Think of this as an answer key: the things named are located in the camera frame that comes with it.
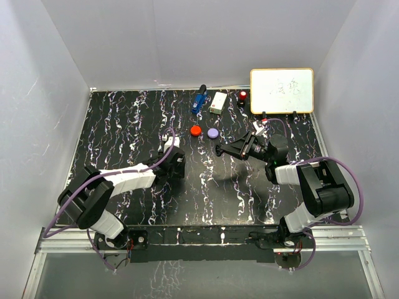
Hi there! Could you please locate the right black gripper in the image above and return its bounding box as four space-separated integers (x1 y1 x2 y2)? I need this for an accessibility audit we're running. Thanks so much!
221 130 274 164

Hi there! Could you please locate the orange earbud charging case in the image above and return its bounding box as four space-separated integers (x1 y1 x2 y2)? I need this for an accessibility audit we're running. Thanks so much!
190 125 202 136

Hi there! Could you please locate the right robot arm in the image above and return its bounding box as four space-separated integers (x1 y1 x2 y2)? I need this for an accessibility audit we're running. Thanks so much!
215 131 354 247

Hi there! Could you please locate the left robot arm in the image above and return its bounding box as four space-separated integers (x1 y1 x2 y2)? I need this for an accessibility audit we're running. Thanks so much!
57 146 185 249

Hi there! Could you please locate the white rectangular box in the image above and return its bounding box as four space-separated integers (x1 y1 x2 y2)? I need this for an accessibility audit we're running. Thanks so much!
209 92 227 115

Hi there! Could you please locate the red emergency stop button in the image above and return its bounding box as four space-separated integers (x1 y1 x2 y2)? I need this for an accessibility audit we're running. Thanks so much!
238 90 247 106

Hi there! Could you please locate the blue black stapler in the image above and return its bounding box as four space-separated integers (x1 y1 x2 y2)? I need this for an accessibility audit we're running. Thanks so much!
191 84 208 114

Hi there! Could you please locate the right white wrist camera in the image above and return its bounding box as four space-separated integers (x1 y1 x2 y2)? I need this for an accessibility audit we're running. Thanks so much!
252 119 267 136

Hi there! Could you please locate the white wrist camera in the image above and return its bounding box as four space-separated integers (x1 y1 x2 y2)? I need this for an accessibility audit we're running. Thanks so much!
252 119 267 136
161 134 180 153

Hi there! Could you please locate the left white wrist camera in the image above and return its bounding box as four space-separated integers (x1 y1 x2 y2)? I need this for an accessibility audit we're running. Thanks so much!
161 134 180 153

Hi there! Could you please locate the white whiteboard wooden frame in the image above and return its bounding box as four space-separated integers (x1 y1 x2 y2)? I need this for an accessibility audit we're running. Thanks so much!
250 68 314 115

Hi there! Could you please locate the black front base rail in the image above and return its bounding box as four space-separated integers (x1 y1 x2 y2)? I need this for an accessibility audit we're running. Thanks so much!
93 224 315 264

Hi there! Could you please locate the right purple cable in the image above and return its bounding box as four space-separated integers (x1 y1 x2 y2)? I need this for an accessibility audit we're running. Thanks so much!
261 118 365 275

